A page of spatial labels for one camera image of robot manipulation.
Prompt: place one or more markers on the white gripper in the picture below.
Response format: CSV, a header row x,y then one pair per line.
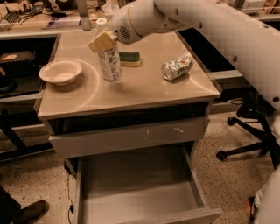
x,y
122,26

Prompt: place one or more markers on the clear plastic water bottle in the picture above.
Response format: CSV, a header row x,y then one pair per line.
x,y
109,60

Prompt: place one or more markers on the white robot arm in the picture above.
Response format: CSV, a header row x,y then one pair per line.
x,y
250,45

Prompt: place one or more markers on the grey drawer cabinet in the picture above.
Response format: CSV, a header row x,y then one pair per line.
x,y
140,97

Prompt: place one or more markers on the closed grey top drawer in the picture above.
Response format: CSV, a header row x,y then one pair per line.
x,y
129,138

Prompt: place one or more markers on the open grey middle drawer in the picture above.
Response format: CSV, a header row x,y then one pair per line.
x,y
155,185

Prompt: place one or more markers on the green yellow sponge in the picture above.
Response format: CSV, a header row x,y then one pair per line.
x,y
130,59

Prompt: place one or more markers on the white tissue box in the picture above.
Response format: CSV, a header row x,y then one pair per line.
x,y
110,8

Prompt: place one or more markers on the white paper bowl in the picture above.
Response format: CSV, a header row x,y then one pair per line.
x,y
61,72

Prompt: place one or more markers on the crushed soda can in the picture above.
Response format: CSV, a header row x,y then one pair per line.
x,y
175,68

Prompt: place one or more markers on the black office chair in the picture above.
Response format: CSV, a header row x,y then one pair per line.
x,y
255,107

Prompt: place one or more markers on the brown shoe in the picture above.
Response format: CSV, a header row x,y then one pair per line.
x,y
31,213

